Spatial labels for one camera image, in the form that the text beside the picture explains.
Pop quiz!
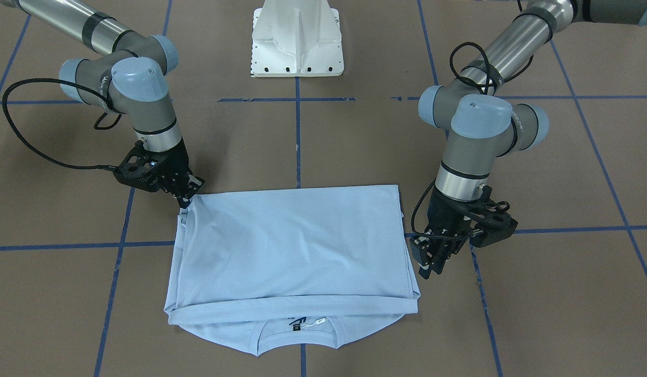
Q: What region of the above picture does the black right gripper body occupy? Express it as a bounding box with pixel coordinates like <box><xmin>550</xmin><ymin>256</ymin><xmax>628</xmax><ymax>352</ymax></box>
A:
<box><xmin>145</xmin><ymin>139</ymin><xmax>195</xmax><ymax>199</ymax></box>

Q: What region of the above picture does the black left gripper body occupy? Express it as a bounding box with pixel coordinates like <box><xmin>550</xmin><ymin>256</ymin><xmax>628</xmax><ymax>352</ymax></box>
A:
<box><xmin>426</xmin><ymin>188</ymin><xmax>481</xmax><ymax>247</ymax></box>

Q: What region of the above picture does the light blue t-shirt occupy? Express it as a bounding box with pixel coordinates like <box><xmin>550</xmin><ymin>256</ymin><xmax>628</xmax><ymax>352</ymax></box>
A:
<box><xmin>163</xmin><ymin>185</ymin><xmax>421</xmax><ymax>356</ymax></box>

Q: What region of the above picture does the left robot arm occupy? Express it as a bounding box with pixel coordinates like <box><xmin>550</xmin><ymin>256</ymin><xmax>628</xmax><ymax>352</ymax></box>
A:
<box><xmin>410</xmin><ymin>1</ymin><xmax>647</xmax><ymax>279</ymax></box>

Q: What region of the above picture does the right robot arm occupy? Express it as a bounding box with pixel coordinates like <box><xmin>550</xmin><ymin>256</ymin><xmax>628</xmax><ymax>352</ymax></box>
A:
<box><xmin>3</xmin><ymin>1</ymin><xmax>204</xmax><ymax>208</ymax></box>

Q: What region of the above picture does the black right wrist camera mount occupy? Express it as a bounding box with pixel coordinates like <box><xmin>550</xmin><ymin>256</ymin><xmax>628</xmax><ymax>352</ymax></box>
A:
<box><xmin>113</xmin><ymin>139</ymin><xmax>162</xmax><ymax>193</ymax></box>

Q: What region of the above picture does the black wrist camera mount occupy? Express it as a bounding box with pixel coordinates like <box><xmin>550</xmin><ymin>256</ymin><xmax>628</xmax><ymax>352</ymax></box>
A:
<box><xmin>113</xmin><ymin>139</ymin><xmax>162</xmax><ymax>193</ymax></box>
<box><xmin>469</xmin><ymin>185</ymin><xmax>518</xmax><ymax>248</ymax></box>

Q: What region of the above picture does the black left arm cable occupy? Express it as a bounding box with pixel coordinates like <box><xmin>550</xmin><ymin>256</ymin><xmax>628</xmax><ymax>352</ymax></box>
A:
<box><xmin>411</xmin><ymin>42</ymin><xmax>536</xmax><ymax>234</ymax></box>

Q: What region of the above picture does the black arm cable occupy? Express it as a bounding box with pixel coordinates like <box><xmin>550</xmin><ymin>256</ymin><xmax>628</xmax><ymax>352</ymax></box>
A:
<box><xmin>2</xmin><ymin>78</ymin><xmax>125</xmax><ymax>171</ymax></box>
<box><xmin>411</xmin><ymin>42</ymin><xmax>536</xmax><ymax>234</ymax></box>

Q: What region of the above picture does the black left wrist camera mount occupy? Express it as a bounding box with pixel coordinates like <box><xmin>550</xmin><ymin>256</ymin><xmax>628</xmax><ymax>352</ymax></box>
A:
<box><xmin>469</xmin><ymin>185</ymin><xmax>518</xmax><ymax>248</ymax></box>

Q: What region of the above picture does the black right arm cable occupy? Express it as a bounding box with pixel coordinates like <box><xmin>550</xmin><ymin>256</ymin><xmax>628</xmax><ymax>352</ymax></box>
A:
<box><xmin>2</xmin><ymin>78</ymin><xmax>125</xmax><ymax>171</ymax></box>

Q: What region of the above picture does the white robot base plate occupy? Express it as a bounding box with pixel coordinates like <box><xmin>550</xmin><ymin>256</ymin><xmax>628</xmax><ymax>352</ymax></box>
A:
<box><xmin>250</xmin><ymin>1</ymin><xmax>345</xmax><ymax>78</ymax></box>

